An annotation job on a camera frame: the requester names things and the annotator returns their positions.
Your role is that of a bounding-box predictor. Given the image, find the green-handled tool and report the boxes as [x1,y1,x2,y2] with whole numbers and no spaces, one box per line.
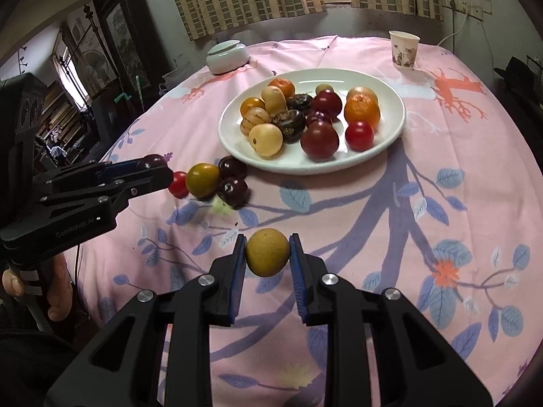
[114,75,147,113]

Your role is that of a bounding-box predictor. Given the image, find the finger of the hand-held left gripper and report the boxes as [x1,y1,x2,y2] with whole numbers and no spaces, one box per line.
[36,159,149,189]
[40,166,174,213]

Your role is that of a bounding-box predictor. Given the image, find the green-orange tomato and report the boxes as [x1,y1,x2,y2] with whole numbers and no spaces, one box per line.
[186,163,221,199]

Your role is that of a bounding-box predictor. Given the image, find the printed paper cup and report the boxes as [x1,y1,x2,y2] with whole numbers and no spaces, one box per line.
[389,31,420,70]

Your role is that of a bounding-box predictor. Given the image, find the large dark red tomato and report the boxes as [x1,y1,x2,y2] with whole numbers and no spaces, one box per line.
[301,121,340,161]

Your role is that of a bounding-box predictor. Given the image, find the dark brown passion fruit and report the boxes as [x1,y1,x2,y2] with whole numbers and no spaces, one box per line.
[271,109,306,143]

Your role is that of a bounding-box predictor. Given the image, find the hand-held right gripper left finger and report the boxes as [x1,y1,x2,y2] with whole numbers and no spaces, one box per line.
[44,234,247,407]

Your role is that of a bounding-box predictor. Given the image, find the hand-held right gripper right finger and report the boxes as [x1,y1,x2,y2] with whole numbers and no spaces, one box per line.
[289,233,495,407]

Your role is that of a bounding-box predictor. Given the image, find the striped beige fruit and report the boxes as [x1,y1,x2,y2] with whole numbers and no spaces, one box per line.
[240,108,271,137]

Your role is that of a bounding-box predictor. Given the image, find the dark red plum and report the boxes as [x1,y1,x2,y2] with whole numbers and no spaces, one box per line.
[305,110,334,128]

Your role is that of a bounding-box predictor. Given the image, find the beige round loquat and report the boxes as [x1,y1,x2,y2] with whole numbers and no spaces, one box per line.
[249,123,284,157]

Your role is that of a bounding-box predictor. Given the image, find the small dark purple plum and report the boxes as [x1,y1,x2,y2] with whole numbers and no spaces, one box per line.
[136,155,169,170]

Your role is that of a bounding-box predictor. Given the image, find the bookshelf with books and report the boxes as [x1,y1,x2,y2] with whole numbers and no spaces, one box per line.
[36,78,92,147]

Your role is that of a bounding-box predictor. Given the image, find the beige oval fruit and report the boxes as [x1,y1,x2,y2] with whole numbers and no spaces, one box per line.
[261,85,288,112]

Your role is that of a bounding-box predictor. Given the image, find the yellow-green round fruit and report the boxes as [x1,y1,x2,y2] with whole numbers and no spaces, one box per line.
[246,228,291,277]

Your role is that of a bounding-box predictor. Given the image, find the black hat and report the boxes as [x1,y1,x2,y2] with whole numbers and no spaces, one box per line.
[494,57,536,82]

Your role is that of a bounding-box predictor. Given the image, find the person's left hand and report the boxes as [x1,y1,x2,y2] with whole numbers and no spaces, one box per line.
[1,254,75,323]

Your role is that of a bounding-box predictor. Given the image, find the red cherry tomato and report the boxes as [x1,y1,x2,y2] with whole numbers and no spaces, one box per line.
[168,172,189,199]

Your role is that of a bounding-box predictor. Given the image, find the wall power outlets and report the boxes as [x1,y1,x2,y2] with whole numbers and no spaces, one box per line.
[449,0,485,20]

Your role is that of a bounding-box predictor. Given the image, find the small orange citrus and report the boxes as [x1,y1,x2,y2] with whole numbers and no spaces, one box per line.
[268,77,295,98]

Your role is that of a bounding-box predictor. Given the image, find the standing fan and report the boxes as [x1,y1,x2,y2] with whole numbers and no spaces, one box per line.
[82,49,108,91]

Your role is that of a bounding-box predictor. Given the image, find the white power cable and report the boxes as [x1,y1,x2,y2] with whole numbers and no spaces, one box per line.
[439,11,471,46]

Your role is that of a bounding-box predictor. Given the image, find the white lidded jar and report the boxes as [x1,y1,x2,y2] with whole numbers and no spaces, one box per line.
[206,39,249,75]

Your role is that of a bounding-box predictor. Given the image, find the dark speckled fruit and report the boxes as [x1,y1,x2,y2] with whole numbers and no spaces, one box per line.
[287,93,315,113]

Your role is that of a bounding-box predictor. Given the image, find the white oval plate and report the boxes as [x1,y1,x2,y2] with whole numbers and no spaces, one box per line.
[218,69,407,175]

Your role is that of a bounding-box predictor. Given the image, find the yellow-brown round fruit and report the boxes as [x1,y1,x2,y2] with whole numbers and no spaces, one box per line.
[347,86,378,104]

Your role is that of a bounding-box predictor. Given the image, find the dark wooden cabinet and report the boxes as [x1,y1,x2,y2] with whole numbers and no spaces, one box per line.
[93,0,170,115]

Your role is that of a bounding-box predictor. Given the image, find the orange mandarin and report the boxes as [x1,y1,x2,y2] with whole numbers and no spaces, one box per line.
[343,94,381,130]

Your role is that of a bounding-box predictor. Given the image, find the yellow-orange tomato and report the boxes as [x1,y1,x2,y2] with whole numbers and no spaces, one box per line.
[240,97,267,116]

